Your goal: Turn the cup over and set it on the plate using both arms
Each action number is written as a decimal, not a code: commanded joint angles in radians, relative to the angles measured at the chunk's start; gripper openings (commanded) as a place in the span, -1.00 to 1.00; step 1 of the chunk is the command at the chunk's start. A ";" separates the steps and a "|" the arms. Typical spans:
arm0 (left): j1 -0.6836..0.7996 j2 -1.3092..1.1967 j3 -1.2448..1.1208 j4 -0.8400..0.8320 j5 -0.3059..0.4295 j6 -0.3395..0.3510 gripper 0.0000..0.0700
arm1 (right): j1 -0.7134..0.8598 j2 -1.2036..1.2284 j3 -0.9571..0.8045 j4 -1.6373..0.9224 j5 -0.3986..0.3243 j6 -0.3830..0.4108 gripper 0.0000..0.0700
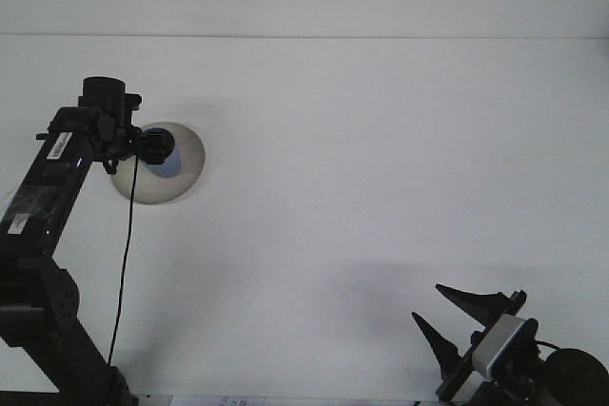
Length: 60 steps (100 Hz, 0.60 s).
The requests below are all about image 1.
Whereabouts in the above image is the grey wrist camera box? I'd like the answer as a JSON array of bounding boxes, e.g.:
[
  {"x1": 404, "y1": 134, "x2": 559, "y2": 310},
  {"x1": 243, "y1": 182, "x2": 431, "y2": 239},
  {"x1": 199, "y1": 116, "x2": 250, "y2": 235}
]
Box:
[{"x1": 470, "y1": 315, "x2": 537, "y2": 380}]

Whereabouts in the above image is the pale round plate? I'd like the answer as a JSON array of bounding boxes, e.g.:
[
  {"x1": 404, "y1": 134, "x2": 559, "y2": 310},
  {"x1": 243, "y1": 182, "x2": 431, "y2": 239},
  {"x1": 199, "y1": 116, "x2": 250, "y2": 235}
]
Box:
[{"x1": 109, "y1": 121, "x2": 206, "y2": 207}]

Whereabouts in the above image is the pale blue cup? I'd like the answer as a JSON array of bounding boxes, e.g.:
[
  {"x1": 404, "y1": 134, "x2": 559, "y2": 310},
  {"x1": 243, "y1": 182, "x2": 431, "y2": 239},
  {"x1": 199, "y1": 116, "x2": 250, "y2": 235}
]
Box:
[{"x1": 142, "y1": 125, "x2": 185, "y2": 180}]

